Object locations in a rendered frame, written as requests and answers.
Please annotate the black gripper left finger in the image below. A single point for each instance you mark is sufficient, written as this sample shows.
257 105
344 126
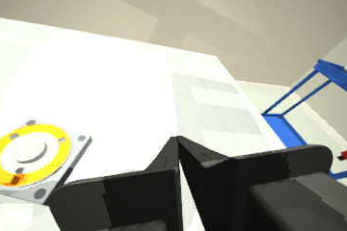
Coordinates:
110 201

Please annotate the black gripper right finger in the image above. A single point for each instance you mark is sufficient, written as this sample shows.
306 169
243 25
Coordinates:
219 183

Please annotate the yellow round plate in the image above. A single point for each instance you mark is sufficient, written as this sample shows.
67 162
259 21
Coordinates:
55 157

